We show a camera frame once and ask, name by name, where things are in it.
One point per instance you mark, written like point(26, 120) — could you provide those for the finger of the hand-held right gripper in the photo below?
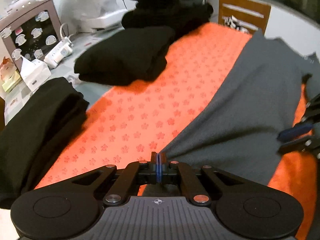
point(293, 131)
point(295, 145)

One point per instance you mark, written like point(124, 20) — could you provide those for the white power strip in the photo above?
point(53, 56)

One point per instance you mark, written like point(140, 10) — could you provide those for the orange flower-patterned mat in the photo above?
point(140, 110)

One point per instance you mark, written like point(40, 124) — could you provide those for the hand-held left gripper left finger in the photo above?
point(153, 165)

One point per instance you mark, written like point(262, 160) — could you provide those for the white charger plug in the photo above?
point(65, 52)

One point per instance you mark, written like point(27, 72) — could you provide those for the white plastic bag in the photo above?
point(95, 2)

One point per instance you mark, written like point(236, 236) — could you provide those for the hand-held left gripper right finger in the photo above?
point(163, 167)

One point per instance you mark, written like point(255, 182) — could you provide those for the striped cloth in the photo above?
point(235, 23)

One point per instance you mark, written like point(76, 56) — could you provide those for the white tissue box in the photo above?
point(37, 76)

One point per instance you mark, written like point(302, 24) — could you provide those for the pink water dispenser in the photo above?
point(28, 33)

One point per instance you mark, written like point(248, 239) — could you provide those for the white appliance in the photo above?
point(107, 21)

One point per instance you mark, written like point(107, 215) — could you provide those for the grey pants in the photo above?
point(237, 92)

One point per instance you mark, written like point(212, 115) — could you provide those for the green tissue pack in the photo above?
point(11, 85)

